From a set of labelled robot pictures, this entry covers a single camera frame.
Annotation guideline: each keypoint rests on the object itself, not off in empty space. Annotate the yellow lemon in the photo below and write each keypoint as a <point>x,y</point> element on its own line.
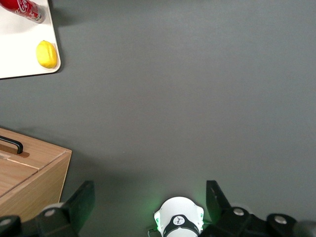
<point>46,54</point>

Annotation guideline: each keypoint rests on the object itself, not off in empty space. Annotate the red cola bottle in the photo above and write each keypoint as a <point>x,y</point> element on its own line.
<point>27,8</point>

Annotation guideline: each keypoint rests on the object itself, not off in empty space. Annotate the wooden drawer cabinet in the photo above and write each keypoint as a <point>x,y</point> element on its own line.
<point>37,187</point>

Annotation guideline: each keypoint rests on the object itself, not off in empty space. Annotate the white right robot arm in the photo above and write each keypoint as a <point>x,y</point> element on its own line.
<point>177,209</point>

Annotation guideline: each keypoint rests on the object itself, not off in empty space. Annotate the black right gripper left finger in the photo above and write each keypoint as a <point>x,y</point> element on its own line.
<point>74,209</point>

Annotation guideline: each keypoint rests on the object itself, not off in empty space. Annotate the wooden drawer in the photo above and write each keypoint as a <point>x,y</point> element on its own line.
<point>42,153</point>

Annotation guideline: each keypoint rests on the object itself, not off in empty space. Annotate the beige plastic tray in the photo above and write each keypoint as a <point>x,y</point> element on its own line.
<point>17,44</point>

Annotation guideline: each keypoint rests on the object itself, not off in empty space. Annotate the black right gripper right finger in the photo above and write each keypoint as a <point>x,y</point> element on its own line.
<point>222,209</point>

